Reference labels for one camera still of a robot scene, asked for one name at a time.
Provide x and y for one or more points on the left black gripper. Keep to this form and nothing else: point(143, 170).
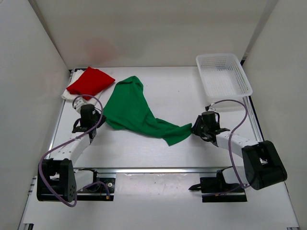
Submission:
point(102, 120)

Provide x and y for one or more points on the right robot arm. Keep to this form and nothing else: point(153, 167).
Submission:
point(262, 166)

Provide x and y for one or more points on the white plastic basket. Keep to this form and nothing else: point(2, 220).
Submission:
point(223, 77)

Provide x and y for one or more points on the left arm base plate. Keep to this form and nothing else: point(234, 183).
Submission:
point(100, 188)

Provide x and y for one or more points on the red t shirt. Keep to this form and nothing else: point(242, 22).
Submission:
point(91, 82)

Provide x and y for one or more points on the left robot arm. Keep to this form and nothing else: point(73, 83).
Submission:
point(57, 180)

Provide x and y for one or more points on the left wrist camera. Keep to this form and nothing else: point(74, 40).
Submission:
point(78, 104)

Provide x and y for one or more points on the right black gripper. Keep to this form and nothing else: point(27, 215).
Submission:
point(195, 131)

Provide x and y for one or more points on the green t shirt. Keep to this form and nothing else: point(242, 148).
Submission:
point(128, 109)

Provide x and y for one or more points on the aluminium table rail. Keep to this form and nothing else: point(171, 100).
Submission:
point(160, 170)

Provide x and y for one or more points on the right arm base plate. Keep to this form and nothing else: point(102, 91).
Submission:
point(216, 190)

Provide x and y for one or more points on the white t shirt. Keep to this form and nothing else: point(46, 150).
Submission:
point(70, 97)

